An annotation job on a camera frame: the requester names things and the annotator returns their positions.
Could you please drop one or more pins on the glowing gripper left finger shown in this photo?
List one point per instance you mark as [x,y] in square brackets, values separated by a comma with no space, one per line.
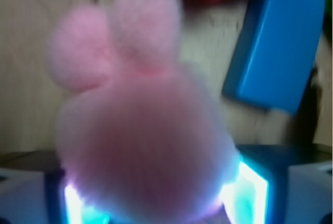
[34,190]

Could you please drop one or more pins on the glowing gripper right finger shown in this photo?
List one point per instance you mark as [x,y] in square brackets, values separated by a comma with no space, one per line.
[281,184]

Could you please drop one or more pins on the pink plush bunny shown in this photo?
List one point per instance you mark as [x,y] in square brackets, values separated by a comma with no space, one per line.
[140,139]

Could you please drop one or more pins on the brown paper bag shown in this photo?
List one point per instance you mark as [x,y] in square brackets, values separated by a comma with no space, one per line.
[29,99]

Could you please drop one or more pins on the blue rectangular block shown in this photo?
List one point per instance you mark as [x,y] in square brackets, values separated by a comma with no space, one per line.
[275,53]

